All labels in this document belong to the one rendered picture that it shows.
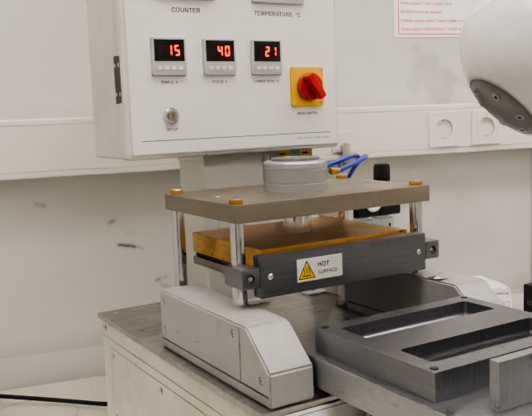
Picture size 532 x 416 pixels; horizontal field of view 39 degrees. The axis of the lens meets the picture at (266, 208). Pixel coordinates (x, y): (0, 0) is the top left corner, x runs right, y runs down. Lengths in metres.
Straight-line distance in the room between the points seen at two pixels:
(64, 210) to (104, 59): 0.41
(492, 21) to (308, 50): 0.61
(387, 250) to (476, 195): 0.80
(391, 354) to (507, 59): 0.29
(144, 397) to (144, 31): 0.46
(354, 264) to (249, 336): 0.18
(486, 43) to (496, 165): 1.20
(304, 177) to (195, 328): 0.22
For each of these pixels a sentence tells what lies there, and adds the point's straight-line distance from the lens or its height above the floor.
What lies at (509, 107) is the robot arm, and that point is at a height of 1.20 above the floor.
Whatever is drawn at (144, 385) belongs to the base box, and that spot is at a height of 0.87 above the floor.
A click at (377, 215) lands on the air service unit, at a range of 1.15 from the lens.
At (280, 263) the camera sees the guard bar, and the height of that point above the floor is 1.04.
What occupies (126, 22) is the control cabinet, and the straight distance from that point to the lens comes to 0.97.
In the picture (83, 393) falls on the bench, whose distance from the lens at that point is 1.34.
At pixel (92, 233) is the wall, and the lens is 1.38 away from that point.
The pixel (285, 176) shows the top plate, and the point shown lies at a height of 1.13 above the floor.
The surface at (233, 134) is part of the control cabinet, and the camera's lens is 1.02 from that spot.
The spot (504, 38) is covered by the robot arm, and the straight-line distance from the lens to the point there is 0.49.
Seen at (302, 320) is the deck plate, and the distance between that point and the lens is 1.01.
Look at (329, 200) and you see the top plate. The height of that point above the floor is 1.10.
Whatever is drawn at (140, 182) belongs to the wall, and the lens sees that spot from 1.38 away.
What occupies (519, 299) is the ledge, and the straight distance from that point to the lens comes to 1.69.
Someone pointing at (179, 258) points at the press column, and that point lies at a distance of 0.93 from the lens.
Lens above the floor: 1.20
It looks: 7 degrees down
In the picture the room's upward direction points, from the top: 2 degrees counter-clockwise
